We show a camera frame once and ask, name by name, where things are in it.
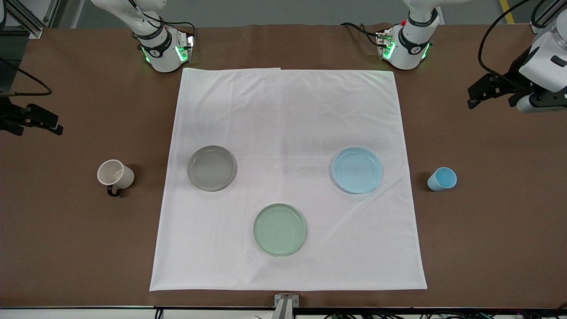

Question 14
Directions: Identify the white mug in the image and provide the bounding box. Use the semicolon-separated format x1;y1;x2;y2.
97;159;135;198

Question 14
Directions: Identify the blue cup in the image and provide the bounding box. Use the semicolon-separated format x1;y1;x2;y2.
427;167;458;192

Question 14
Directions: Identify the blue plate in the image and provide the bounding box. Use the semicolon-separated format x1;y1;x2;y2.
331;147;383;195

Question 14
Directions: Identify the gray plate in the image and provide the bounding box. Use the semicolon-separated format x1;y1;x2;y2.
186;145;237;192

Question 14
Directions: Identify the green plate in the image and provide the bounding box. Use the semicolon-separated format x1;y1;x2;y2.
252;203;308;257

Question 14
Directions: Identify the white cloth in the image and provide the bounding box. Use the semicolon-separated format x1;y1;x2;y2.
149;67;428;292

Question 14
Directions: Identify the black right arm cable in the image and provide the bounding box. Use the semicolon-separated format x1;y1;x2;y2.
0;57;52;97

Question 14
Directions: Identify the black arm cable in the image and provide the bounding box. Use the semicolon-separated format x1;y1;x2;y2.
0;57;52;97
478;0;532;86

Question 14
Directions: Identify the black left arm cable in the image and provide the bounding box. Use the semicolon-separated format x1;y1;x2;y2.
478;0;532;86

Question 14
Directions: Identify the aluminium frame profile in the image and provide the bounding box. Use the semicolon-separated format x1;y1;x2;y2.
0;0;60;39
530;0;567;35

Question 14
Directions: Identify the black left base cable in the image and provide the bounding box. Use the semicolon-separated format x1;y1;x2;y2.
340;22;386;47

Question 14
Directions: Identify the black base cable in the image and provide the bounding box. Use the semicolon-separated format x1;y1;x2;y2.
153;18;197;47
340;22;386;47

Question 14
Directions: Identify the black right base cable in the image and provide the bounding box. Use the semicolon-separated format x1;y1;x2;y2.
153;18;197;47

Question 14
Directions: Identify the metal table edge bracket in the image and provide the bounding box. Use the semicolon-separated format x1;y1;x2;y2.
274;294;300;319

